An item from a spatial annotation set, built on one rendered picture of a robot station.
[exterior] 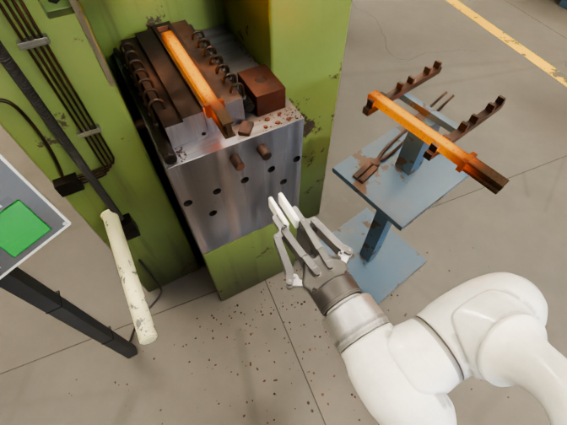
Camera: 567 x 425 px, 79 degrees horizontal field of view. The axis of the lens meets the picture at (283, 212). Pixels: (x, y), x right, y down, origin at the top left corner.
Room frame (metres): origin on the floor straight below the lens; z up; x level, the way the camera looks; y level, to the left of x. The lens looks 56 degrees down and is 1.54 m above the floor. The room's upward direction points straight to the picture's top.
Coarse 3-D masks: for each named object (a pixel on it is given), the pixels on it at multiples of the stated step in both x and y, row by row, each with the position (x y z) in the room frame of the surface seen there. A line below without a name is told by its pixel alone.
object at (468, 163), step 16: (368, 96) 0.79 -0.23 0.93; (384, 96) 0.78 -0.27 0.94; (384, 112) 0.74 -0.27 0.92; (400, 112) 0.71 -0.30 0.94; (416, 128) 0.66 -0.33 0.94; (448, 144) 0.60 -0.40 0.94; (464, 160) 0.54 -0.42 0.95; (480, 160) 0.54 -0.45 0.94; (480, 176) 0.51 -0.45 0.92; (496, 176) 0.50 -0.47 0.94; (496, 192) 0.47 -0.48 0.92
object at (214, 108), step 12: (168, 36) 0.95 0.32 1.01; (180, 48) 0.89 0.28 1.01; (180, 60) 0.84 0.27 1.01; (192, 72) 0.79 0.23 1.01; (192, 84) 0.75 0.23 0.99; (204, 84) 0.74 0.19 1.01; (204, 96) 0.69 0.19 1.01; (204, 108) 0.66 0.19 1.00; (216, 108) 0.63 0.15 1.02; (216, 120) 0.64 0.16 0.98; (228, 120) 0.59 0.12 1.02; (228, 132) 0.58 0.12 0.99
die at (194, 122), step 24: (168, 24) 1.03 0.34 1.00; (144, 48) 0.92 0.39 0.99; (168, 48) 0.91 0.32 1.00; (192, 48) 0.92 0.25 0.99; (168, 72) 0.81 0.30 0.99; (168, 96) 0.73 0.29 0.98; (192, 96) 0.71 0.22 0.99; (216, 96) 0.70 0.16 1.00; (240, 96) 0.71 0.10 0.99; (168, 120) 0.64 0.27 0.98; (192, 120) 0.64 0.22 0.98; (240, 120) 0.70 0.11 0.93
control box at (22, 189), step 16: (0, 160) 0.40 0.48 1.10; (0, 176) 0.38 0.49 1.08; (16, 176) 0.39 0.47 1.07; (0, 192) 0.36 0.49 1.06; (16, 192) 0.37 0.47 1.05; (32, 192) 0.38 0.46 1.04; (0, 208) 0.34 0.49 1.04; (32, 208) 0.36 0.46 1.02; (48, 208) 0.37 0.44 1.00; (48, 224) 0.35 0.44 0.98; (64, 224) 0.36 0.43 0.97; (48, 240) 0.32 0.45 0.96; (0, 256) 0.28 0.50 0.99; (16, 256) 0.28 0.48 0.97; (0, 272) 0.25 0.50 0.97
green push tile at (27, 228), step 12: (12, 204) 0.35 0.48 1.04; (0, 216) 0.33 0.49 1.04; (12, 216) 0.33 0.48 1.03; (24, 216) 0.34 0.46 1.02; (36, 216) 0.35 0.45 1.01; (0, 228) 0.31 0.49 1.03; (12, 228) 0.32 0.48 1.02; (24, 228) 0.32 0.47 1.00; (36, 228) 0.33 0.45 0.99; (48, 228) 0.34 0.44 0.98; (0, 240) 0.30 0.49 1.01; (12, 240) 0.30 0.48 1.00; (24, 240) 0.31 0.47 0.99; (36, 240) 0.31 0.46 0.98; (12, 252) 0.28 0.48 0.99
